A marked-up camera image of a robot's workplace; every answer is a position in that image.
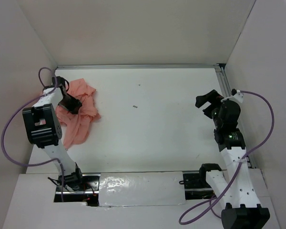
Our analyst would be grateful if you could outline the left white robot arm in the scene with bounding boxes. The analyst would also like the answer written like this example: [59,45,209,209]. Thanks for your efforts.
[22,76,85,191]

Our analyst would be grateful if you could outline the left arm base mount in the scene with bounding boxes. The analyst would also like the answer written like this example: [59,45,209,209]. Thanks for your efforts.
[48,173,101,207]

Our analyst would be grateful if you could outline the salmon pink jacket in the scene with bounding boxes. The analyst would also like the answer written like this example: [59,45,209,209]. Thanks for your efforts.
[55,79,101,150]

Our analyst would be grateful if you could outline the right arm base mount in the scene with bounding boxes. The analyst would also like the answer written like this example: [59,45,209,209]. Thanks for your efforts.
[179,172,214,200]

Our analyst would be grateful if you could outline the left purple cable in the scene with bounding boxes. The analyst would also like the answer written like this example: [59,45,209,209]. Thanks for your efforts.
[0,67,65,202]

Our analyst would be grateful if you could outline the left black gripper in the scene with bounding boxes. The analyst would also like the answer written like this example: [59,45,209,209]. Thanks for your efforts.
[58,93,83,115]

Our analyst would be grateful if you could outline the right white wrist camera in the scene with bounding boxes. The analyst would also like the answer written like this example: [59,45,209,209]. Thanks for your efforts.
[231,89,244,104]

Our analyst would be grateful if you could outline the white foil cover panel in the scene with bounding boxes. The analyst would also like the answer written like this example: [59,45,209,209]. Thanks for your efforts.
[98,171,186,207]

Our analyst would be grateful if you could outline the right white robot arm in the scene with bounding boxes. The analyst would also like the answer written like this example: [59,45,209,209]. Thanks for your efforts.
[195,90,270,229]

